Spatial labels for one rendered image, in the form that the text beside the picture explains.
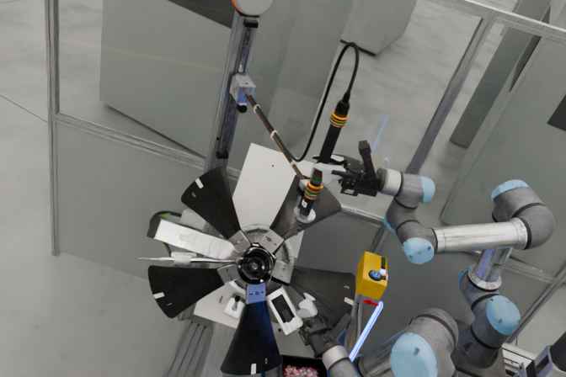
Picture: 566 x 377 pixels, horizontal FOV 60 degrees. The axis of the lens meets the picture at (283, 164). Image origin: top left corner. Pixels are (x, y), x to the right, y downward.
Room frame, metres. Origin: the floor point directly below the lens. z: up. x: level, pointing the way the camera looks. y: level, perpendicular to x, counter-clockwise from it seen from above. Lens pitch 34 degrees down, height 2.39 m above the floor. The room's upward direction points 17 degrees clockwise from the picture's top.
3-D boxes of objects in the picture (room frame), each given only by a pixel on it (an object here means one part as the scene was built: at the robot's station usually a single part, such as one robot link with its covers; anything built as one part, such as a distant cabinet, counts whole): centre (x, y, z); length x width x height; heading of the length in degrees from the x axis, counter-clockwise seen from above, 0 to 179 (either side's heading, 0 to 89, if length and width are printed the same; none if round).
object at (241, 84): (1.70, 0.24, 1.54); 0.10 x 0.07 x 0.08; 33
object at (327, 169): (1.16, -0.13, 1.63); 0.09 x 0.03 x 0.06; 107
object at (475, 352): (1.24, -0.87, 1.09); 0.15 x 0.15 x 0.10
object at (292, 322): (1.21, -0.16, 0.98); 0.20 x 0.16 x 0.20; 178
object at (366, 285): (1.46, -0.48, 1.02); 0.16 x 0.10 x 0.11; 178
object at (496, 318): (1.24, -0.87, 1.20); 0.13 x 0.12 x 0.14; 18
